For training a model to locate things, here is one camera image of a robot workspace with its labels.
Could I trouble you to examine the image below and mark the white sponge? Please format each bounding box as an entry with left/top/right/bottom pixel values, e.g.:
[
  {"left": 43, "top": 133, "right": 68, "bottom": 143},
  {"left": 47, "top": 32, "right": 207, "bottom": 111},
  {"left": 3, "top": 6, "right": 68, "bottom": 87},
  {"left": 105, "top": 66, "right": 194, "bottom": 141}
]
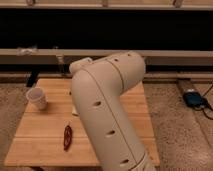
[{"left": 72, "top": 107, "right": 79, "bottom": 117}]

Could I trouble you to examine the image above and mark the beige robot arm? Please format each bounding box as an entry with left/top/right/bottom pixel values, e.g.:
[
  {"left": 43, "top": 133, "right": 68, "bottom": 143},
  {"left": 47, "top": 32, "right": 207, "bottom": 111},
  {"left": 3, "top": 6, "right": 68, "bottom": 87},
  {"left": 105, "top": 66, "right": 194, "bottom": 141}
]
[{"left": 69, "top": 51, "right": 156, "bottom": 171}]

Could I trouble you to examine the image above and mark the red chili pepper toy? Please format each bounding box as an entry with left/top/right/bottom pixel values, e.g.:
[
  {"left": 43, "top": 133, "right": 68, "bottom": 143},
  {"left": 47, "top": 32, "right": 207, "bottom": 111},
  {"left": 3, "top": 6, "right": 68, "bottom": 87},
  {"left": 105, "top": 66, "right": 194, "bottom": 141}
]
[{"left": 63, "top": 125, "right": 72, "bottom": 151}]

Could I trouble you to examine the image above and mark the white paper cup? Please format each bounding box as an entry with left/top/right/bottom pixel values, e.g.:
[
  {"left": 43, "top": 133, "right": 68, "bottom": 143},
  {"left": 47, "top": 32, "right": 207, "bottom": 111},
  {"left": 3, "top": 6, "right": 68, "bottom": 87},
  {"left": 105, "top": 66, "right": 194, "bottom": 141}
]
[{"left": 26, "top": 87, "right": 47, "bottom": 110}]

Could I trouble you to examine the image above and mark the wooden table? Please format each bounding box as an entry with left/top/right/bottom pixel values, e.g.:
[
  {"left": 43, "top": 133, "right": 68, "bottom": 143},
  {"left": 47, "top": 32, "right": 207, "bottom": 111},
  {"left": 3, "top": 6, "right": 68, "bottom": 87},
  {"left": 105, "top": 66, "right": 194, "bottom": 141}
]
[{"left": 4, "top": 79, "right": 160, "bottom": 167}]

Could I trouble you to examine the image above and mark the blue power adapter box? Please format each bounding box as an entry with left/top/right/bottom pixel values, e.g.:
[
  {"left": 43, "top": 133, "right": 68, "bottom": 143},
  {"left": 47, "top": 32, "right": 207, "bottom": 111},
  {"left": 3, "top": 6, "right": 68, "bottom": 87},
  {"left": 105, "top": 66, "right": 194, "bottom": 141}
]
[{"left": 183, "top": 89, "right": 203, "bottom": 107}]

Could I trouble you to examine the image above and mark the black cable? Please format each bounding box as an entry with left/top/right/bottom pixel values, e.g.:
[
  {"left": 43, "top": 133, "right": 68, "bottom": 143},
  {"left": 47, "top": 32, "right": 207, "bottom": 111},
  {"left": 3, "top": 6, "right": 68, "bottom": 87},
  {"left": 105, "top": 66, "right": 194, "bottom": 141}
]
[{"left": 199, "top": 83, "right": 213, "bottom": 120}]

